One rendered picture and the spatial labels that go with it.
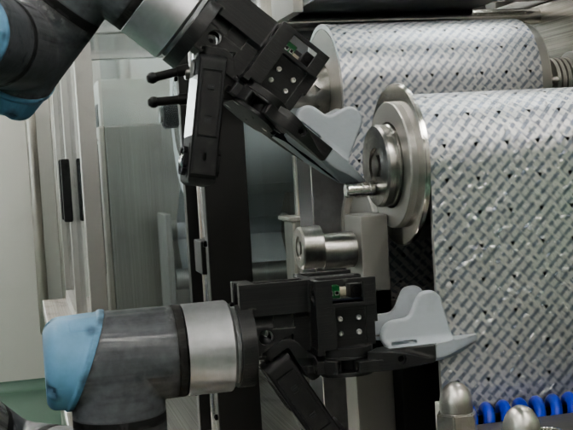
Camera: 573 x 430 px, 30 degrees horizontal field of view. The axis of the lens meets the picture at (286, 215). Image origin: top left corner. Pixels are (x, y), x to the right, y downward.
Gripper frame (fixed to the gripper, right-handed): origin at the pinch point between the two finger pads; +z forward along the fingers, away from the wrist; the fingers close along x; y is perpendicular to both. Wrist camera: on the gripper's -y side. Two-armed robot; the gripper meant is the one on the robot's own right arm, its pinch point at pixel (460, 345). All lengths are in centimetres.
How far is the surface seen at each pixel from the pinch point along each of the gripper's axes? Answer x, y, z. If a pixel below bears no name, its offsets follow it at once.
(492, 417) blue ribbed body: -3.7, -5.6, 1.0
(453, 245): -0.3, 8.9, -0.3
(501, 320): -0.3, 1.9, 3.9
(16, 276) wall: 556, -42, -41
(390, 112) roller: 4.7, 20.8, -3.6
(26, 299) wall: 556, -56, -37
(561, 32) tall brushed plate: 34, 31, 30
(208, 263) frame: 33.4, 5.9, -16.1
